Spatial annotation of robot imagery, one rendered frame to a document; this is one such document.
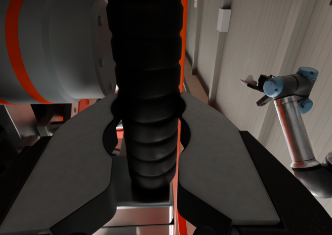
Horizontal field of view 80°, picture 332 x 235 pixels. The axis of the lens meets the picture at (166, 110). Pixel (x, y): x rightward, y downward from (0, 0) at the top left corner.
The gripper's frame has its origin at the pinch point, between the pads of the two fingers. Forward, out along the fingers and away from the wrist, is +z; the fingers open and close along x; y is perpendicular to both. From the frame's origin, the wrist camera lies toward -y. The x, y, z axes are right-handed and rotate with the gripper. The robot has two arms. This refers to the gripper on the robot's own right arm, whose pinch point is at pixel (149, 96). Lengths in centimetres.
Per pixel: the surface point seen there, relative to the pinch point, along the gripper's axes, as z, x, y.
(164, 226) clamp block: -2.5, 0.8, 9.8
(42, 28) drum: 11.3, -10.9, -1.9
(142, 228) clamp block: -2.5, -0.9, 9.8
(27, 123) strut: 17.1, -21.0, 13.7
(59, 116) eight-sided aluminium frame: 32.7, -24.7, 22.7
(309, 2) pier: 432, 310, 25
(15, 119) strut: 15.2, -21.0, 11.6
